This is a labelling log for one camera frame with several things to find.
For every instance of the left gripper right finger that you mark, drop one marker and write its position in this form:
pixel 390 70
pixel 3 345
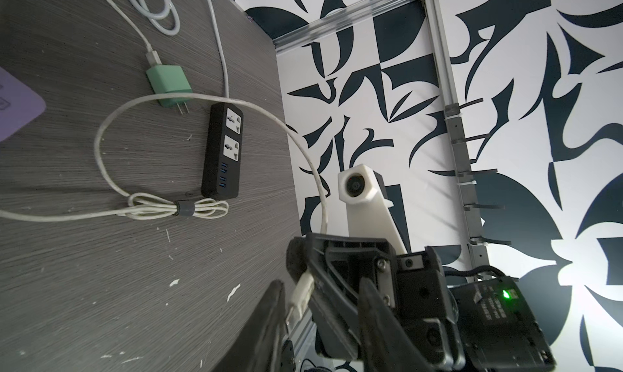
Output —
pixel 385 345

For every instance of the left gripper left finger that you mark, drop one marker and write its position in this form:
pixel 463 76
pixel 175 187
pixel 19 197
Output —
pixel 258 346

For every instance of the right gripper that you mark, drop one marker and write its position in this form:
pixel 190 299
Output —
pixel 481 326

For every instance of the black power strip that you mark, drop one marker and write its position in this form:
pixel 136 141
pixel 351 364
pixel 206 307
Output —
pixel 222 161

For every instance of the green charger plug right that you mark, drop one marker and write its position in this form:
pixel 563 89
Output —
pixel 170 79

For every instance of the white desk lamp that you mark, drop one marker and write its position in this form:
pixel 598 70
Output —
pixel 167 22

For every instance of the purple power strip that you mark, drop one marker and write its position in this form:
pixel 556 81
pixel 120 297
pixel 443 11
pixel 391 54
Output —
pixel 19 105

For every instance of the wall hook rack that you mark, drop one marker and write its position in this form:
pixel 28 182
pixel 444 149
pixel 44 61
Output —
pixel 466 181

